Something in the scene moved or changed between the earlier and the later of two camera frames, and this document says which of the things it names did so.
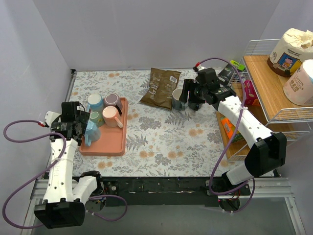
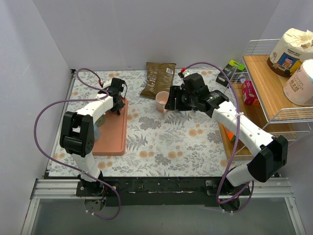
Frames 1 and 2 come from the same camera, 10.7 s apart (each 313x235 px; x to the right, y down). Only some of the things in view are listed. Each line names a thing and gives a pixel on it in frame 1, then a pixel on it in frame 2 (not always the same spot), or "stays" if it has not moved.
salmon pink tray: x=112 y=140 stays
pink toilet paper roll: x=299 y=89 stays
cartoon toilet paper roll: x=290 y=52 stays
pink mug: x=109 y=115 to x=161 y=98
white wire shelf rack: x=262 y=94 stays
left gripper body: x=79 y=128 to x=117 y=104
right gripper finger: x=183 y=97 to x=170 y=103
